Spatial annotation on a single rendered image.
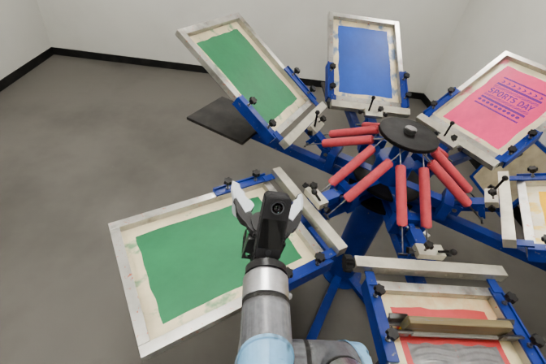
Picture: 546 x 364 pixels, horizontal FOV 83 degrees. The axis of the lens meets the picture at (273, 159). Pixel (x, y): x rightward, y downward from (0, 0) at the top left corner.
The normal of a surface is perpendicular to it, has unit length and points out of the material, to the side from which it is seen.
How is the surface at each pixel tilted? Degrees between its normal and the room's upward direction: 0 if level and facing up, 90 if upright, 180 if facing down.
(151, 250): 0
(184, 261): 0
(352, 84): 32
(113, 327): 0
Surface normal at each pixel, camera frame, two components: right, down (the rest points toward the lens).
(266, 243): 0.14, 0.22
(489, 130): -0.33, -0.53
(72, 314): 0.14, -0.77
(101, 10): 0.01, 0.63
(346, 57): 0.12, -0.32
